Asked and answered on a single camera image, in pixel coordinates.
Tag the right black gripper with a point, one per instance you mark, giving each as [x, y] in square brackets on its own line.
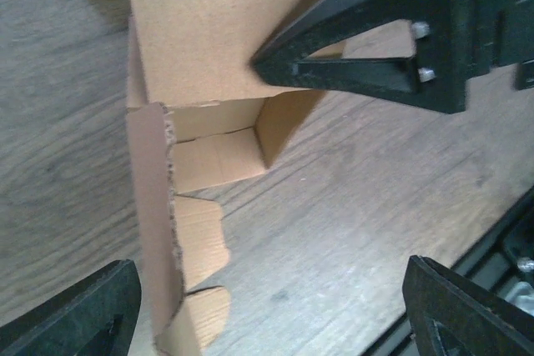
[419, 53]

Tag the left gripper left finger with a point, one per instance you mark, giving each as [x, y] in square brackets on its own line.
[95, 316]

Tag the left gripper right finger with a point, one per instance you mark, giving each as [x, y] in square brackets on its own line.
[451, 315]

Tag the cardboard box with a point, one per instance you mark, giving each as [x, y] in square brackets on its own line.
[200, 117]

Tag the black aluminium frame rail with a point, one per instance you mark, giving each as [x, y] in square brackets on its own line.
[501, 262]

